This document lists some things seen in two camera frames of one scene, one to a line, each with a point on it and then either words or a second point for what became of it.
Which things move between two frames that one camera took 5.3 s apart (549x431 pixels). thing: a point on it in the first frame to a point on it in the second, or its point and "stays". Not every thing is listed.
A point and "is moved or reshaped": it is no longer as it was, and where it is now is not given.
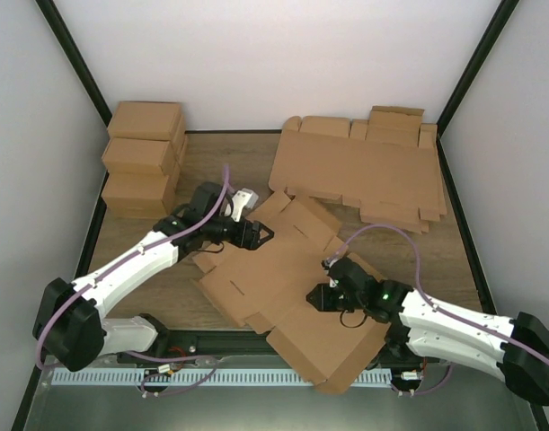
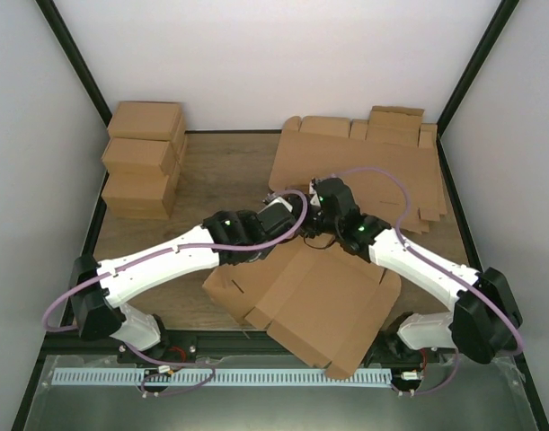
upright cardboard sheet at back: (394, 126) stays
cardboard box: (267, 288) is moved or reshaped
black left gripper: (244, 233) to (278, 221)
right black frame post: (502, 16) stays
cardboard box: (142, 155) stays
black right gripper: (323, 304) to (313, 233)
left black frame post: (64, 33) stays
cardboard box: (138, 195) stays
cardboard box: (148, 120) stays
